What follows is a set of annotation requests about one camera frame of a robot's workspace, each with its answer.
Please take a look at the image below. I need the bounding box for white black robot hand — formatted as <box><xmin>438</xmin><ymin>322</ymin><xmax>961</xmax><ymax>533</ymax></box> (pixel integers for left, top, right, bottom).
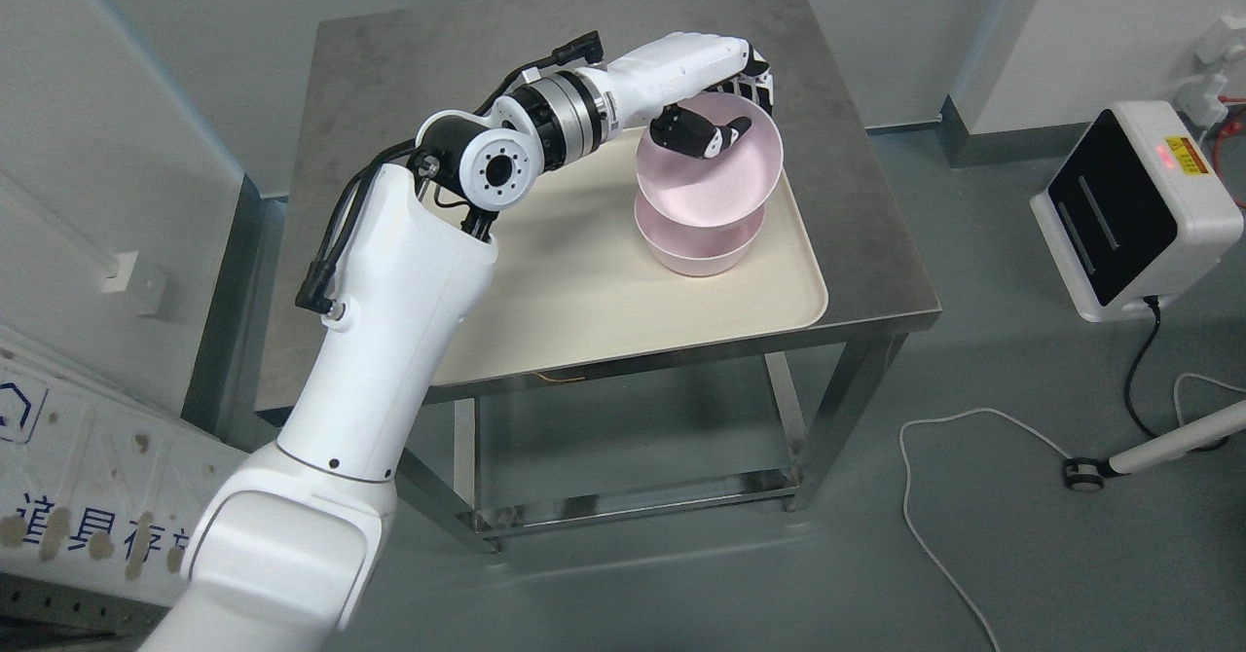
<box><xmin>591</xmin><ymin>32</ymin><xmax>774</xmax><ymax>160</ymax></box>

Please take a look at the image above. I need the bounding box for pink bowl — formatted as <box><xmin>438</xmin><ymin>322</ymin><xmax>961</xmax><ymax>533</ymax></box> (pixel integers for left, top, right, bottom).
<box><xmin>637</xmin><ymin>92</ymin><xmax>784</xmax><ymax>228</ymax></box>
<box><xmin>633</xmin><ymin>194</ymin><xmax>765</xmax><ymax>276</ymax></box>

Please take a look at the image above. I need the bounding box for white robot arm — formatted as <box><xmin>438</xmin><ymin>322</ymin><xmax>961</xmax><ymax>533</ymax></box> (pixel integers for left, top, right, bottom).
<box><xmin>142</xmin><ymin>31</ymin><xmax>611</xmax><ymax>651</ymax></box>

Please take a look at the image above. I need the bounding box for cream plastic tray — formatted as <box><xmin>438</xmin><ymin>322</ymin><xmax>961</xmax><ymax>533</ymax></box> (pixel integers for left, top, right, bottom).
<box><xmin>434</xmin><ymin>128</ymin><xmax>829</xmax><ymax>386</ymax></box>

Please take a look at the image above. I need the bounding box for stainless steel table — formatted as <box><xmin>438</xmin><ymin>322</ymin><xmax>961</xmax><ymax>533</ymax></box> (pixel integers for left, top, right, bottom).
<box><xmin>275</xmin><ymin>0</ymin><xmax>939</xmax><ymax>554</ymax></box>

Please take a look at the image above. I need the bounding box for white black box device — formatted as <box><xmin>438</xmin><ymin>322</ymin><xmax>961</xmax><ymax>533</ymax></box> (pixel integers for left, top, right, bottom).
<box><xmin>1030</xmin><ymin>98</ymin><xmax>1244</xmax><ymax>322</ymax></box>

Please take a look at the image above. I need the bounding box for white stand leg with caster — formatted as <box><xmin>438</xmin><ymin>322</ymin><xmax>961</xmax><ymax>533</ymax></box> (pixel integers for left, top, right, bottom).
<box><xmin>1062</xmin><ymin>400</ymin><xmax>1245</xmax><ymax>492</ymax></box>

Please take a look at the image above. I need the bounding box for white printed sign board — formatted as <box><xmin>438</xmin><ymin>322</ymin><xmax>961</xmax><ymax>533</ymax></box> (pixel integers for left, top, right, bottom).
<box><xmin>1</xmin><ymin>332</ymin><xmax>244</xmax><ymax>606</ymax></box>

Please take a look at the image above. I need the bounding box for white wall socket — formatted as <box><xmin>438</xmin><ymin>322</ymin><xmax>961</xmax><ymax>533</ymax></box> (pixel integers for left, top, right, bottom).
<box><xmin>101</xmin><ymin>251</ymin><xmax>169</xmax><ymax>315</ymax></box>

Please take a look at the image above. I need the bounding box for black power cable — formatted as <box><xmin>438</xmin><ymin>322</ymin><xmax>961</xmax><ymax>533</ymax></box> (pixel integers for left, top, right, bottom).
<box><xmin>1125</xmin><ymin>298</ymin><xmax>1231</xmax><ymax>453</ymax></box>

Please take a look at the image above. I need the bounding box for red cable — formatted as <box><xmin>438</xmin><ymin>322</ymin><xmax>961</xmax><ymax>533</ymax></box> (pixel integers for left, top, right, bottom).
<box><xmin>1207</xmin><ymin>97</ymin><xmax>1246</xmax><ymax>209</ymax></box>

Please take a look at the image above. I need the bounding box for white wall power outlet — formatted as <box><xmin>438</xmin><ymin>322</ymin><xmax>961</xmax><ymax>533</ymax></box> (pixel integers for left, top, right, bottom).
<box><xmin>1172</xmin><ymin>12</ymin><xmax>1245</xmax><ymax>128</ymax></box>

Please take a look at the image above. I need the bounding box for white floor cable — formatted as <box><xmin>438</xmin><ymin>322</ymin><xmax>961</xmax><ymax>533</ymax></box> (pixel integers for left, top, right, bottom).
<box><xmin>898</xmin><ymin>373</ymin><xmax>1246</xmax><ymax>652</ymax></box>

